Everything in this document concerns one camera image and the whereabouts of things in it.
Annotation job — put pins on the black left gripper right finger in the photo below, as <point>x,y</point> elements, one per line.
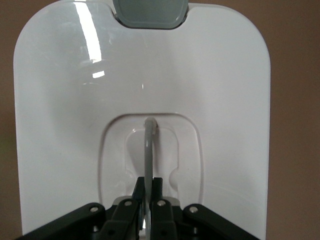
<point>162,220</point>

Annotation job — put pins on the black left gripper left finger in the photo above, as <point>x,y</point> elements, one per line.
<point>120,220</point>

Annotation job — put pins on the grey box latch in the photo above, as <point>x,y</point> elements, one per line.
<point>150,12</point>

